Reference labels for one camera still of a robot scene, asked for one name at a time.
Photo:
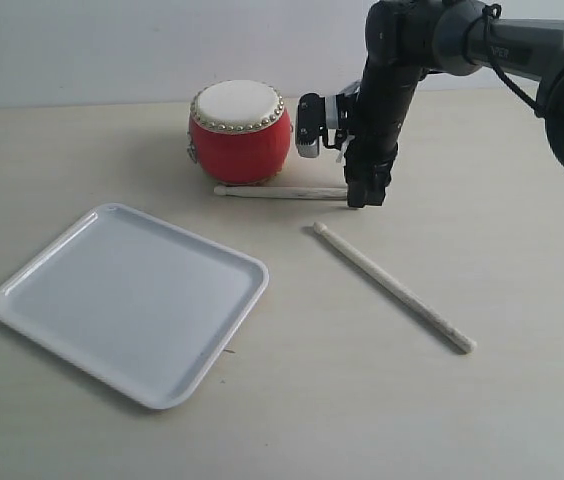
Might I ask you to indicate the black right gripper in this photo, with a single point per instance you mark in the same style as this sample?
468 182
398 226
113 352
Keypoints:
368 169

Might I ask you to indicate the white drumstick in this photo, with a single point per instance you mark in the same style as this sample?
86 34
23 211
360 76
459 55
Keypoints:
394 287
282 192

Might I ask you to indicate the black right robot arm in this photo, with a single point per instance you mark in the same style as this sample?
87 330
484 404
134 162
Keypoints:
407 40

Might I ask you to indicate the red small drum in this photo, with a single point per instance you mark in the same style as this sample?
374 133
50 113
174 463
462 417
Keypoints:
239 132

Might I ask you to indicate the white plastic tray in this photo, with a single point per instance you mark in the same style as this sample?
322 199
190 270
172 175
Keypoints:
141 305

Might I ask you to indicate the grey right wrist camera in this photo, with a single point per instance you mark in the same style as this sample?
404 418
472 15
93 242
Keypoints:
310 118

